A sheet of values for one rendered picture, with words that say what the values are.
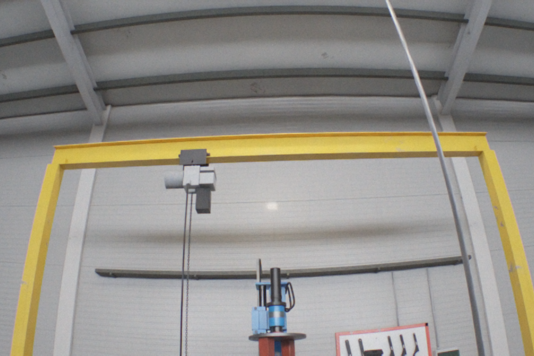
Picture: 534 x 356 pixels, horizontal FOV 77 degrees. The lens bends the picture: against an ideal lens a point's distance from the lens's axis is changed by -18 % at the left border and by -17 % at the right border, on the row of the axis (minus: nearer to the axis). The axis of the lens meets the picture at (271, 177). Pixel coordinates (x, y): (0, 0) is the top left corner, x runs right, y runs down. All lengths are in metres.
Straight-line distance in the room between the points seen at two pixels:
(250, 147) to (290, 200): 2.50
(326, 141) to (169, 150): 1.74
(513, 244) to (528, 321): 0.83
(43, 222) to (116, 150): 1.20
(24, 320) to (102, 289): 2.65
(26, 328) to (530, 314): 5.06
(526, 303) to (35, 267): 5.06
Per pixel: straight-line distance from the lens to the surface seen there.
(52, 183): 4.76
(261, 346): 3.83
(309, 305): 6.12
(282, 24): 6.92
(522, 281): 4.41
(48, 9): 6.82
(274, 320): 3.98
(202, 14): 6.63
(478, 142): 5.04
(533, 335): 4.36
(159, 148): 4.53
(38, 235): 4.54
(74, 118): 8.79
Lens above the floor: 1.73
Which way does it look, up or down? 29 degrees up
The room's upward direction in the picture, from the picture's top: 2 degrees counter-clockwise
